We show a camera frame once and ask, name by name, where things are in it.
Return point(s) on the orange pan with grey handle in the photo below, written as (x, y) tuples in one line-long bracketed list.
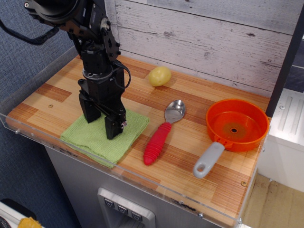
[(234, 125)]

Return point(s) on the yellow potato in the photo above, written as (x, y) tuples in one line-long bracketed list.
[(159, 76)]

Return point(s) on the white cabinet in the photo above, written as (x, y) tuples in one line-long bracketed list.
[(282, 158)]

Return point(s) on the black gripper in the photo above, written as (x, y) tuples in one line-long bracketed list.
[(101, 94)]

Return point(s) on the dark grey right post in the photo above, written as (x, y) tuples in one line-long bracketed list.
[(287, 64)]

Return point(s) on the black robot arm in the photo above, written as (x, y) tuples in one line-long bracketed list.
[(87, 25)]

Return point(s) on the red handled metal spoon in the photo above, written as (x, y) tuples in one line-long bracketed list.
[(174, 112)]

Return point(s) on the grey button panel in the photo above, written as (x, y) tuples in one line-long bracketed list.
[(119, 212)]

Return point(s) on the green towel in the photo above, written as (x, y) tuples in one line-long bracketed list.
[(90, 138)]

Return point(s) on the clear acrylic table guard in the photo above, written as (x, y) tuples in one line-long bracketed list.
[(44, 108)]

